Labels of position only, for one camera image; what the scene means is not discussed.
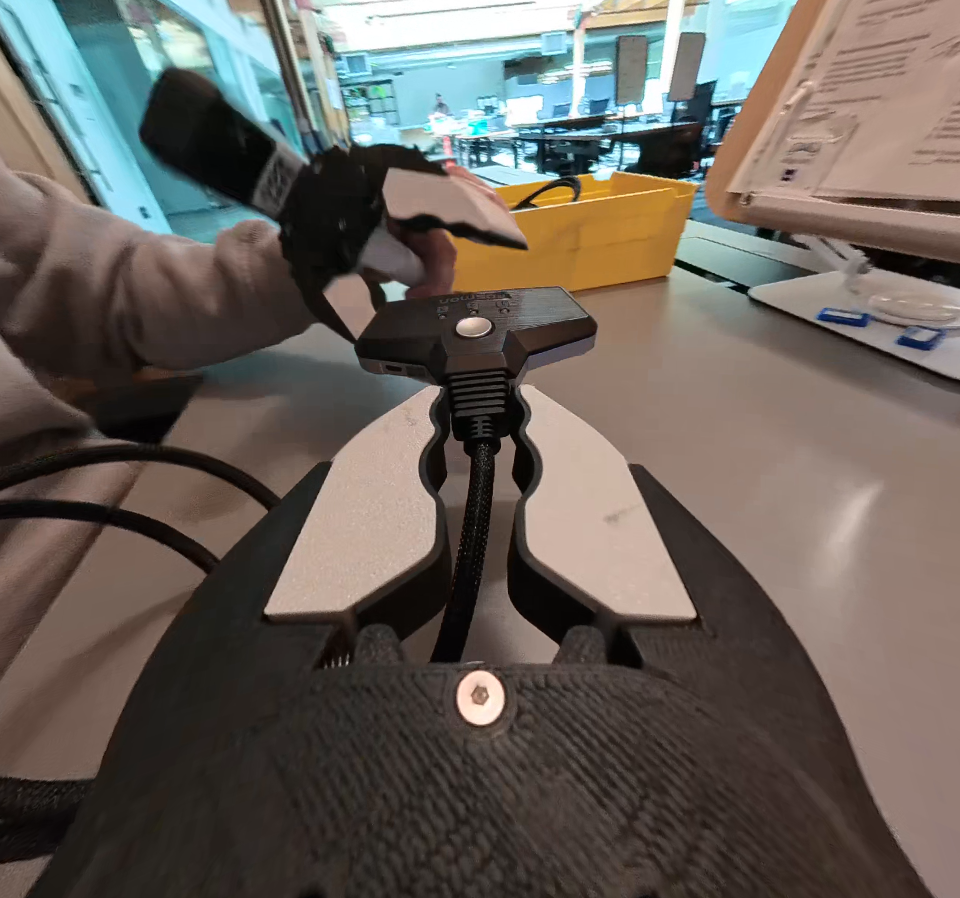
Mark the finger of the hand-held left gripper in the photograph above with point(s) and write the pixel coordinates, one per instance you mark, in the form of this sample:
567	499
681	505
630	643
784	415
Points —
450	204

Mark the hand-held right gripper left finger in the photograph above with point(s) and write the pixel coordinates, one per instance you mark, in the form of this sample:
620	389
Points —
360	523

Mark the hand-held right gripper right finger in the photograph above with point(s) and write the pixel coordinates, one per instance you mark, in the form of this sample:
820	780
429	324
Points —
600	530

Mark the black usb hub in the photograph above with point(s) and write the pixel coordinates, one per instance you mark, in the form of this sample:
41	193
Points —
525	324

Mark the yellow plastic bin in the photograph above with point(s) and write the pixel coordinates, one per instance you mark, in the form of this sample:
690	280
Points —
600	245

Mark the person's left forearm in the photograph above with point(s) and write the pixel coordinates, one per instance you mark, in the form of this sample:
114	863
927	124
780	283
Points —
150	290

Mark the person's left hand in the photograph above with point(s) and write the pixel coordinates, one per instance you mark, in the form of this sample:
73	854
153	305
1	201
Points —
435	260

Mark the black office chair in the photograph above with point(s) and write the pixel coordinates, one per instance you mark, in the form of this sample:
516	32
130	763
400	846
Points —
675	152

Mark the wooden document stand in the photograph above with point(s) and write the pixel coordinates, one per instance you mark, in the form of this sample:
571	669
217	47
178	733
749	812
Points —
791	298

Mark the blue clip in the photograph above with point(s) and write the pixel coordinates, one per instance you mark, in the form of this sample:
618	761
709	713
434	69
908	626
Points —
843	317
921	338

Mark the printed text sheet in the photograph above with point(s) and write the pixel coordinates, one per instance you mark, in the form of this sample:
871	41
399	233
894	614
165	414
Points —
780	110

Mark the small white card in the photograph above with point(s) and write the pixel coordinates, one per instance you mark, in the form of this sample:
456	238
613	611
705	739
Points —
799	155

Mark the instruction sheet with blue header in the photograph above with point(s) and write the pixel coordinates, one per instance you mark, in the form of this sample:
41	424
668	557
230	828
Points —
930	125

